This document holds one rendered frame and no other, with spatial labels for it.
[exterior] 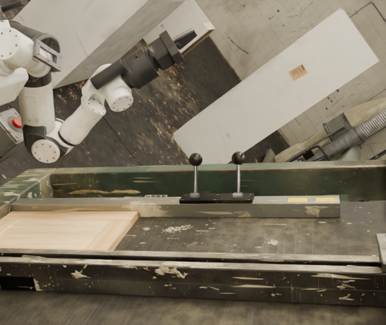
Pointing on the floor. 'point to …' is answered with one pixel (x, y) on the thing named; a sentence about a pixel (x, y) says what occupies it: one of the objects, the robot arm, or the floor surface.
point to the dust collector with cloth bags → (336, 135)
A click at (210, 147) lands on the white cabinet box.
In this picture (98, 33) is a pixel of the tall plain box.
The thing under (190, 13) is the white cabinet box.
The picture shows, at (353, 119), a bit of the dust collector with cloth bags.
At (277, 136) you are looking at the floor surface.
